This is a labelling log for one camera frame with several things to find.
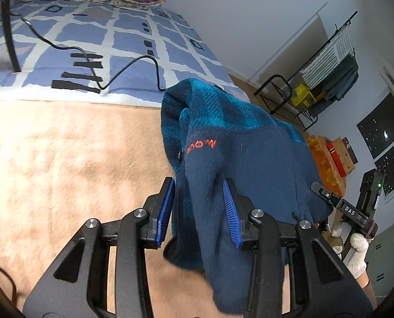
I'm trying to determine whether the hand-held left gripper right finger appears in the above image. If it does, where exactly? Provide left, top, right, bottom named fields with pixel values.
left=223, top=178, right=373, bottom=318

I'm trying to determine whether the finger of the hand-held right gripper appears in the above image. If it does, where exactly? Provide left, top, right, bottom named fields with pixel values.
left=311, top=182, right=345, bottom=206

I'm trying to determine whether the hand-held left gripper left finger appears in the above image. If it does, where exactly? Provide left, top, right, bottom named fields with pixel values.
left=22, top=176, right=176, bottom=318

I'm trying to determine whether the teal plaid fleece jacket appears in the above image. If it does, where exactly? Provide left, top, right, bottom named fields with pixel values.
left=160, top=78, right=333, bottom=315

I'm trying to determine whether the person's right forearm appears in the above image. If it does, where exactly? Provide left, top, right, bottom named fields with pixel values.
left=356, top=270, right=378, bottom=308

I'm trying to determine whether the black clothes rack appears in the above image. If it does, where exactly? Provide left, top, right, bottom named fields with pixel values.
left=299, top=10, right=360, bottom=130

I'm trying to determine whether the person's right hand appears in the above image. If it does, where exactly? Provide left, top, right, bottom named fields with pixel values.
left=329, top=220, right=370, bottom=279

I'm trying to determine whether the red box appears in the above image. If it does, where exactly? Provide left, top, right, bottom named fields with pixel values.
left=326, top=142, right=348, bottom=178

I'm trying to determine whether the brown cardboard box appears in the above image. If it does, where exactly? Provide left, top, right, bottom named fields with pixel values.
left=333, top=137, right=358, bottom=174

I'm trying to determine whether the grey-green panel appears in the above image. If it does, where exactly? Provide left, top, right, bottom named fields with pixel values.
left=366, top=222, right=394, bottom=297

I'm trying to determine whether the yellow box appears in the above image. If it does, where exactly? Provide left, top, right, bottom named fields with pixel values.
left=290, top=83, right=317, bottom=108

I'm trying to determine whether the beige blanket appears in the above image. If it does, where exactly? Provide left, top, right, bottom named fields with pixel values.
left=0, top=99, right=217, bottom=318

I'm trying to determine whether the dark green garment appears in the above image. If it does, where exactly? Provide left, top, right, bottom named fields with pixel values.
left=323, top=56, right=360, bottom=101

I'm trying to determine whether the white striped towel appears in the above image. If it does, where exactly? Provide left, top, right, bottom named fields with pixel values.
left=299, top=25, right=355, bottom=87

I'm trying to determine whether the blue checked bedsheet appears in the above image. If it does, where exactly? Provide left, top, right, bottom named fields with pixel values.
left=0, top=0, right=250, bottom=107

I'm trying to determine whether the black cable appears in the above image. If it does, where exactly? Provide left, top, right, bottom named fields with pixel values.
left=0, top=261, right=17, bottom=305
left=10, top=13, right=169, bottom=94

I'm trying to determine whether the ring light on tripod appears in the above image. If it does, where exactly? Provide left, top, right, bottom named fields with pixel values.
left=0, top=0, right=20, bottom=73

